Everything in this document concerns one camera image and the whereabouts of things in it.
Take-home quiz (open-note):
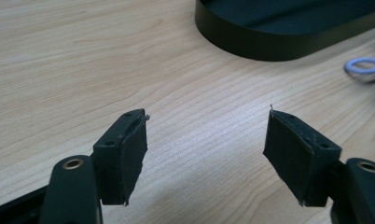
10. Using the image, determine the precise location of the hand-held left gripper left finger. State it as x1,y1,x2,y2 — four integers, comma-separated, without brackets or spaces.
92,108,151,207

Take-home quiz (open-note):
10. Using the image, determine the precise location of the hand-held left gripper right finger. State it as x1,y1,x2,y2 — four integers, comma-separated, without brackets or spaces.
262,105,342,207

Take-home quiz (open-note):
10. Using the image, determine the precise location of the blue and white loop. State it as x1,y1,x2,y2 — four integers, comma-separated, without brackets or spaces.
343,56,375,84

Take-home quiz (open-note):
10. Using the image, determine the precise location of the black hook rack with tray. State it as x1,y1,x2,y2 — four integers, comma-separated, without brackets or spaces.
194,0,375,63

